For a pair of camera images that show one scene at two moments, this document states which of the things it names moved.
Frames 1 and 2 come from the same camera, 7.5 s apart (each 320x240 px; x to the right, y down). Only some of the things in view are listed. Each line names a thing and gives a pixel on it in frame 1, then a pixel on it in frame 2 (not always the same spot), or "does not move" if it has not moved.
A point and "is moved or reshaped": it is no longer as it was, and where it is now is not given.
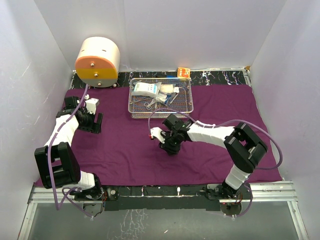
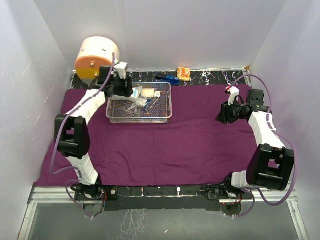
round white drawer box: x=97 y=61 does not move
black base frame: x=193 y=198 does not move
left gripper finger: x=99 y=119 → x=130 y=91
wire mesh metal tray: x=147 y=95 is moved or reshaped
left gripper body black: x=88 y=124 → x=119 y=86
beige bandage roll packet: x=167 y=88 → x=147 y=93
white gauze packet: x=150 y=89 → x=136 y=93
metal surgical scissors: x=148 y=106 → x=128 y=110
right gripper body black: x=172 y=143 → x=234 y=112
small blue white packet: x=168 y=97 → x=142 y=102
